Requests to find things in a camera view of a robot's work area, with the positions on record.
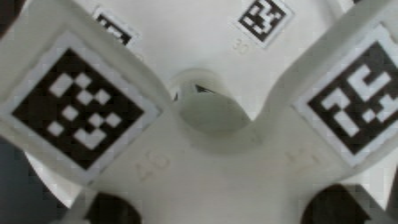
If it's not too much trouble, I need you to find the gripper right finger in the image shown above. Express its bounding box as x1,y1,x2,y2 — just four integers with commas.
300,184,371,224

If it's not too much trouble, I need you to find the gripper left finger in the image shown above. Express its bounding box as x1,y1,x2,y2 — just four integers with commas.
83,192,142,224

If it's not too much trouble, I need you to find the white cross-shaped table base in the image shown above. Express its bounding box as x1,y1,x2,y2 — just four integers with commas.
0,0,398,224

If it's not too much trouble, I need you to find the white cylindrical table leg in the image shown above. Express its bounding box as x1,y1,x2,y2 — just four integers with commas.
170,68,250,133

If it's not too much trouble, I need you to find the white round table top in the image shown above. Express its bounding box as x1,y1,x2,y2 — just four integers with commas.
23,0,398,208

